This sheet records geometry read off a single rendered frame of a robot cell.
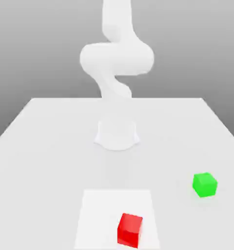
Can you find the small green cube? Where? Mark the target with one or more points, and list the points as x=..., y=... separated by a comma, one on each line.
x=204, y=185

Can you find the small red cube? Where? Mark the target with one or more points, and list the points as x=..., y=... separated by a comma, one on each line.
x=129, y=230

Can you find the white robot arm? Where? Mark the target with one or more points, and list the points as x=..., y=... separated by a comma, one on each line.
x=117, y=58

